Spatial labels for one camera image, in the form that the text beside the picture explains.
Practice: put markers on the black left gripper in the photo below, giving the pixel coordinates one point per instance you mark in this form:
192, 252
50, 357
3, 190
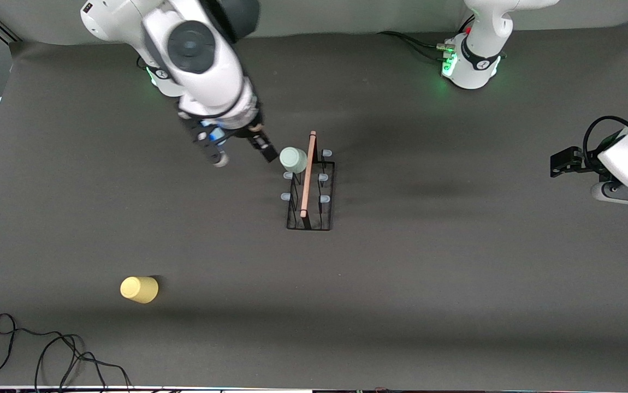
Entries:
577, 161

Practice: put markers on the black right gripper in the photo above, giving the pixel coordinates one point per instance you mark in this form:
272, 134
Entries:
247, 132

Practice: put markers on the pale green plastic cup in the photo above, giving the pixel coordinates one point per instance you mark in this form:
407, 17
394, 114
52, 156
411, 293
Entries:
293, 160

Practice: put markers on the yellow plastic cup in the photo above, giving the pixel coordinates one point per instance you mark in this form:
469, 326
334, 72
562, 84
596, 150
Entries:
139, 290

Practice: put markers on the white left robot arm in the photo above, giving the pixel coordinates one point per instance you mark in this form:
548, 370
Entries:
480, 60

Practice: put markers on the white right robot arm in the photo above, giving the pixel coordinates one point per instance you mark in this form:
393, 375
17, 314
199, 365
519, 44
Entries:
205, 71

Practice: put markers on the dark grey table cover sheet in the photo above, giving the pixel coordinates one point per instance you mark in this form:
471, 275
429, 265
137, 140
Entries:
347, 300

